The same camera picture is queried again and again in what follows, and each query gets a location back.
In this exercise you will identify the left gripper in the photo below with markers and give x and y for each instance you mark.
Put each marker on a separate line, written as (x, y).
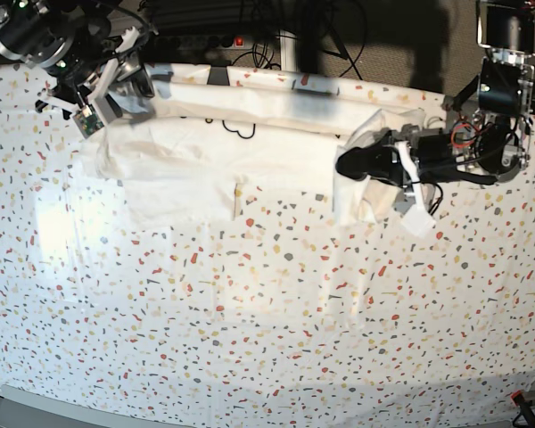
(431, 151)

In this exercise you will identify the white printed T-shirt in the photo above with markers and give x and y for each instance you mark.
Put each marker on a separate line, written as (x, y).
(184, 155)

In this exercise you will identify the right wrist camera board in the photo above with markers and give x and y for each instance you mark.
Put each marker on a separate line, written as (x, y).
(87, 121)

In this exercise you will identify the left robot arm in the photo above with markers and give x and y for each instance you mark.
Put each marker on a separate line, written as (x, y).
(487, 139)

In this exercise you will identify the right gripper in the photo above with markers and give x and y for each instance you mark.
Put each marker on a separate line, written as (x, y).
(127, 67)

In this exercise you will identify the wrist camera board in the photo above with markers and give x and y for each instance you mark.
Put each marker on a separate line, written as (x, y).
(418, 221)
(87, 121)

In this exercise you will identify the white metal stand post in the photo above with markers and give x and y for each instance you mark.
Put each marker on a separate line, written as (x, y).
(288, 46)

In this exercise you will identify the terrazzo pattern tablecloth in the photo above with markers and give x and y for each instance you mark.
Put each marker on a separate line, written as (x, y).
(279, 316)

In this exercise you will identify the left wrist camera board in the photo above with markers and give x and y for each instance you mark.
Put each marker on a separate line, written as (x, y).
(418, 221)

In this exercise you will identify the red clamp right corner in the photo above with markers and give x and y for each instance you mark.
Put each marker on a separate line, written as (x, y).
(518, 398)

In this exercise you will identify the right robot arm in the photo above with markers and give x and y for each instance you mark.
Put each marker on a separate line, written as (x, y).
(86, 46)

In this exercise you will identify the black table clamp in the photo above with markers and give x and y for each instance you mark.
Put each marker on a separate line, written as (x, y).
(218, 76)

